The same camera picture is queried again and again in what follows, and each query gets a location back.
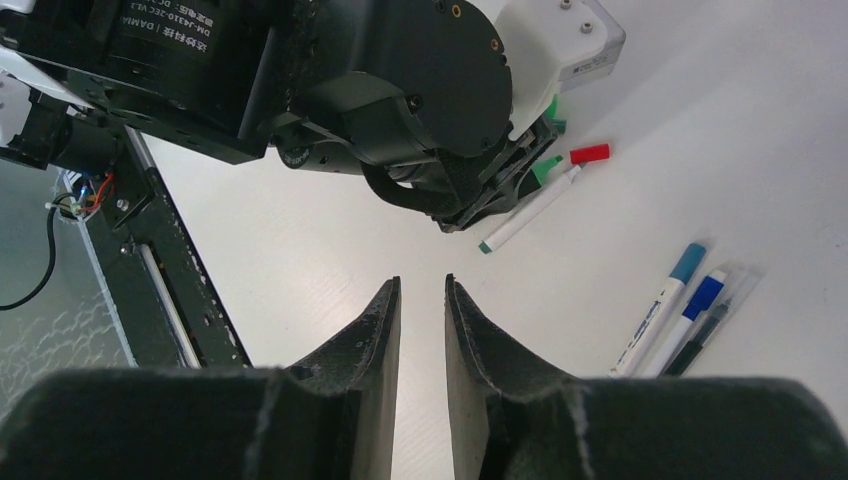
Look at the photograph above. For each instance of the black green highlighter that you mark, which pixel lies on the black green highlighter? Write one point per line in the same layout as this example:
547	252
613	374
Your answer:
536	177

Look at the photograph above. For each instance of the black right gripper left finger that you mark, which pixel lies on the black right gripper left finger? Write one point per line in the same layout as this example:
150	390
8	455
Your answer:
330	415

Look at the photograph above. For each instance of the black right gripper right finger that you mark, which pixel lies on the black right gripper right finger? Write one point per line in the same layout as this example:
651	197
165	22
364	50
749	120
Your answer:
513	415

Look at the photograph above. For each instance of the blue pen cap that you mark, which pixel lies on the blue pen cap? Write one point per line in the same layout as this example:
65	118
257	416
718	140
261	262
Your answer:
705	294

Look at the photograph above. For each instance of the red pen cap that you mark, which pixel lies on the red pen cap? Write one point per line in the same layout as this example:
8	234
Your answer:
590	154

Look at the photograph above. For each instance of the green highlighter cap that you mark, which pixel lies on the green highlighter cap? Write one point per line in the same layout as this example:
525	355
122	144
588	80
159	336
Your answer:
555	119

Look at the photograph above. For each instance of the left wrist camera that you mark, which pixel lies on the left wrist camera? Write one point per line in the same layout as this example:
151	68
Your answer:
552	47

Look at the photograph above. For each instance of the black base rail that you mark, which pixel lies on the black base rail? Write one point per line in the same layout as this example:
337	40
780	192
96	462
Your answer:
160	294

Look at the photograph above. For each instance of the white marker green end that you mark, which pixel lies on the white marker green end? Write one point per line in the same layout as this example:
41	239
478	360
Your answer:
529	211

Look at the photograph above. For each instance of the black thin pen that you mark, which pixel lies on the black thin pen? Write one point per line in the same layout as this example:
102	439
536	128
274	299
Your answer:
684	339

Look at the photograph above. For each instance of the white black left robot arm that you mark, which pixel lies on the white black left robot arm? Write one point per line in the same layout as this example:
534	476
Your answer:
208	76

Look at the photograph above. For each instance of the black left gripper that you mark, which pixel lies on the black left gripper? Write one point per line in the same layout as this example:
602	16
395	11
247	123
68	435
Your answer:
414	96

